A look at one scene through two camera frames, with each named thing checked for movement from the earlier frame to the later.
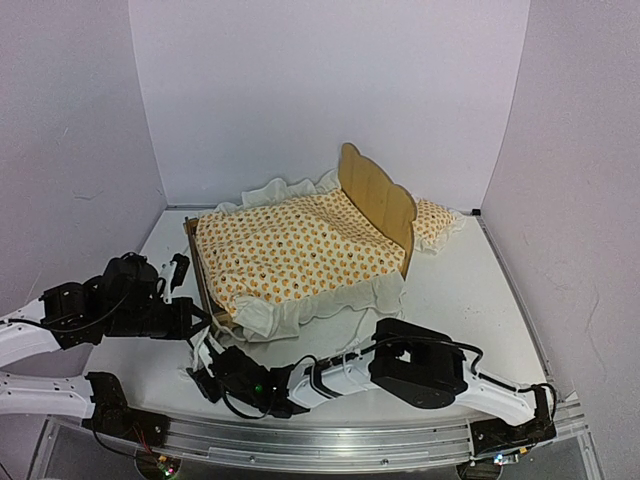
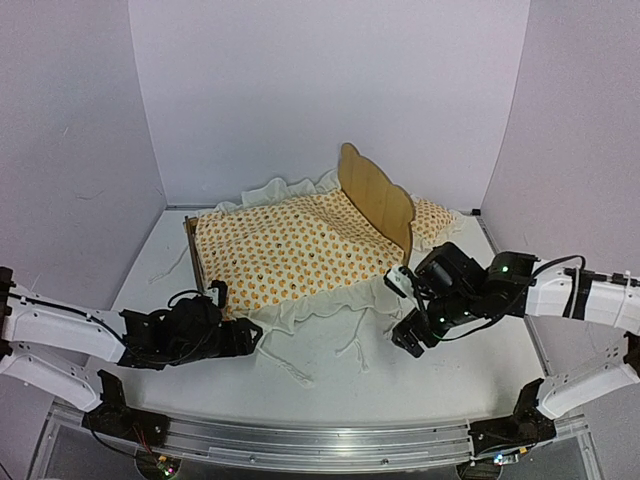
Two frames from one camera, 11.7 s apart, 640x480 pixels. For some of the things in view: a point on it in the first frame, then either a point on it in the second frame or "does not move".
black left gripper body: (134, 323) → (192, 353)
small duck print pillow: (433, 224) does not move
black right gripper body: (253, 401) → (458, 311)
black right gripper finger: (209, 386) → (412, 331)
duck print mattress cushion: (286, 253) does not move
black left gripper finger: (188, 330) → (247, 334)
